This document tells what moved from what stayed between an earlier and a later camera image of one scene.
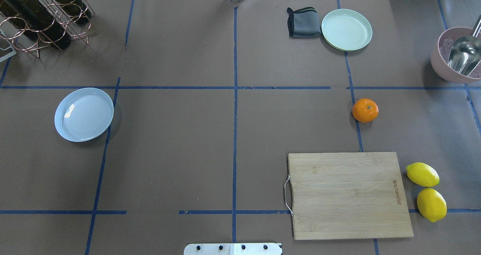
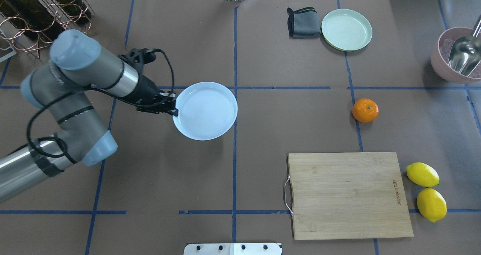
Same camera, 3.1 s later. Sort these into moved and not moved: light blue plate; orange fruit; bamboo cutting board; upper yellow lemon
Moved: light blue plate
Not moved: upper yellow lemon; orange fruit; bamboo cutting board
